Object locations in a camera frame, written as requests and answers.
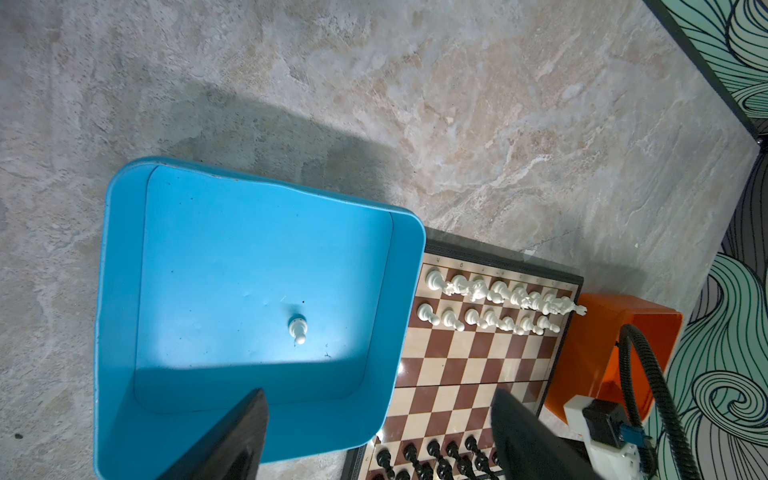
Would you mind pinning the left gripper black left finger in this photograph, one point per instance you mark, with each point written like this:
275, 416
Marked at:
232, 448

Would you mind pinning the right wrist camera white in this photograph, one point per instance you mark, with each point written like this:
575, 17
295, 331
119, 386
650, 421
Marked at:
616, 449

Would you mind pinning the white pawn in tray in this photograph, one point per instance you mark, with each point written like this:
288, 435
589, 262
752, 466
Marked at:
298, 328

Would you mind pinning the folding chessboard brown cream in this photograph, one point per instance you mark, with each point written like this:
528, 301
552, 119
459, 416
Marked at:
467, 338

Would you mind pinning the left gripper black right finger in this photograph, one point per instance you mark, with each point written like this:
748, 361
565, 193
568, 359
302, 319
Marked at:
527, 449

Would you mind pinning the blue plastic tray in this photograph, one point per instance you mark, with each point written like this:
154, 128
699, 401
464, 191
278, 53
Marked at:
201, 271

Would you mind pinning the orange plastic tray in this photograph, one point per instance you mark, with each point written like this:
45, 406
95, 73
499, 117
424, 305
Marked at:
588, 361

